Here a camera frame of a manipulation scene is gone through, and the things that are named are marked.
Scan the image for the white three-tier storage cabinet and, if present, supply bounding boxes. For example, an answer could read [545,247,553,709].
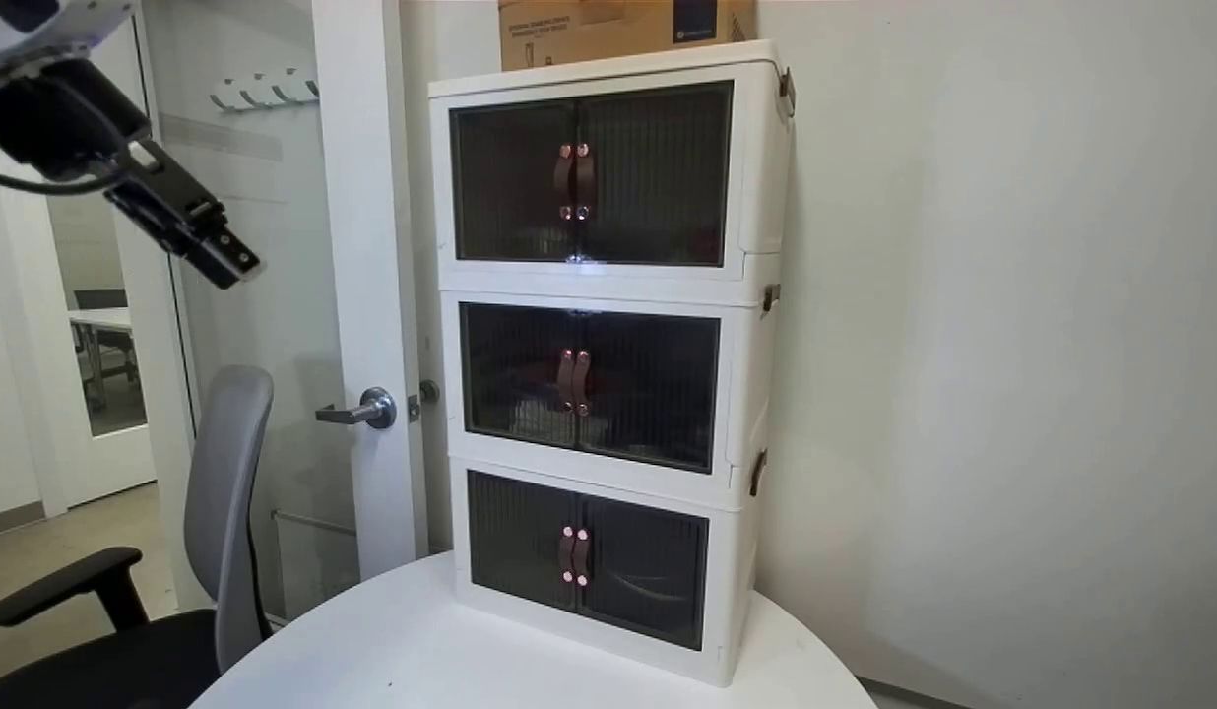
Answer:
[427,34,799,690]

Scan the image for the dark ribbed cabinet door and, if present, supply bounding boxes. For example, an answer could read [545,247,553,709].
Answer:
[574,311,725,478]
[574,493,711,655]
[446,94,584,265]
[463,467,584,616]
[457,299,584,454]
[574,79,738,270]

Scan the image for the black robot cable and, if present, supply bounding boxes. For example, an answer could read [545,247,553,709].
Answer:
[0,155,126,199]

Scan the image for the white wall coat hooks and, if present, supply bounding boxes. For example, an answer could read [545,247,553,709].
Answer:
[206,61,324,117]

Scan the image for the grey black office chair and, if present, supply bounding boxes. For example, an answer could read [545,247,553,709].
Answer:
[0,363,281,709]

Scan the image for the small dark rectangular object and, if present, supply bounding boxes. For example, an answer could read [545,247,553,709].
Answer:
[669,0,725,44]

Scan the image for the background office desk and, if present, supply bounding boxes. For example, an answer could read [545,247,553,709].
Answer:
[64,285,151,426]

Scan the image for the brown cardboard box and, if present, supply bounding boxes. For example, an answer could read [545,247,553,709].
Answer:
[495,0,765,76]

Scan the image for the white framed glass door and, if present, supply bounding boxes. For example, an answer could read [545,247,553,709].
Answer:
[130,0,434,623]

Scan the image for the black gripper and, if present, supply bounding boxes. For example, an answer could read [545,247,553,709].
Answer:
[97,132,264,294]

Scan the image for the silver door lever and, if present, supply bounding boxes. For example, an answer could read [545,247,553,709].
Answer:
[311,381,400,436]

